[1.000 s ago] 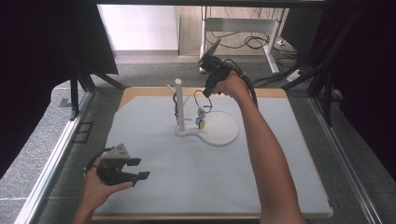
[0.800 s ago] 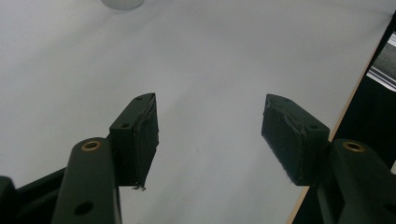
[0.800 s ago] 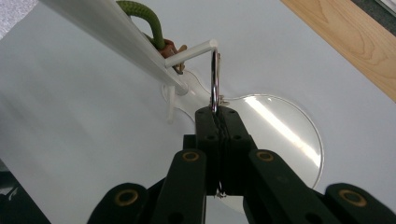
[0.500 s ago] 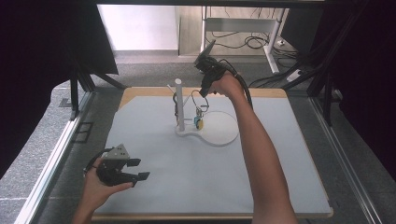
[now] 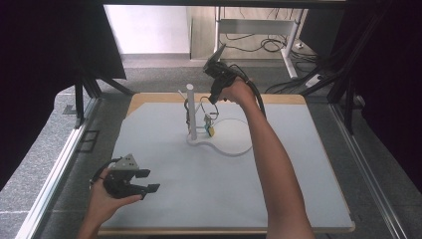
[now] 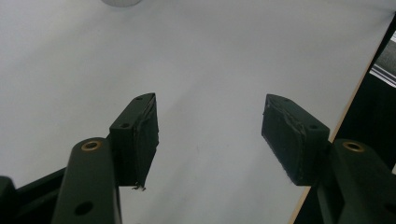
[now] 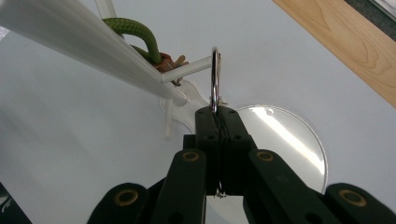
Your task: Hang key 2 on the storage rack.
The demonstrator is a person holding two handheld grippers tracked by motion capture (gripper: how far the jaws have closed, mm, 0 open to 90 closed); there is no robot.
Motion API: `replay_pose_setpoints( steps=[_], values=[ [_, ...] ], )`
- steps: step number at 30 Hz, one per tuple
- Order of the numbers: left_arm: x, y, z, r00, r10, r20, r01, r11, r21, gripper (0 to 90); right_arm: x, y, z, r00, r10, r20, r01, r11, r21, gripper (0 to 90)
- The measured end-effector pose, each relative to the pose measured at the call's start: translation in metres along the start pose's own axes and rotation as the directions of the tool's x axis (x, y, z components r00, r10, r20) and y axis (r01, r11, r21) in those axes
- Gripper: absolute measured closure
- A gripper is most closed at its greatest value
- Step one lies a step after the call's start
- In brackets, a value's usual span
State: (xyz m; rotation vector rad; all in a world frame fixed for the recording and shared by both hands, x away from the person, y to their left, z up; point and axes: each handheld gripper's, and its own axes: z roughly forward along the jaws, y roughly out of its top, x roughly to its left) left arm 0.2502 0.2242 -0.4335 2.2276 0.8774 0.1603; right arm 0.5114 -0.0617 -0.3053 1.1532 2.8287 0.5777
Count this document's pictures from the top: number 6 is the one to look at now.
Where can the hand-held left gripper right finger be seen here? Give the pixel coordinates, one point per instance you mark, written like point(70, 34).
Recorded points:
point(291, 140)

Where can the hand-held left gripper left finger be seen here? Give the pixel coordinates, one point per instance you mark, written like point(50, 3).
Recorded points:
point(134, 140)

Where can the striped cloth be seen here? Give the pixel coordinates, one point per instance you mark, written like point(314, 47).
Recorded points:
point(386, 70)

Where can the grey round object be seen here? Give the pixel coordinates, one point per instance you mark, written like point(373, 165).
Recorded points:
point(121, 2)

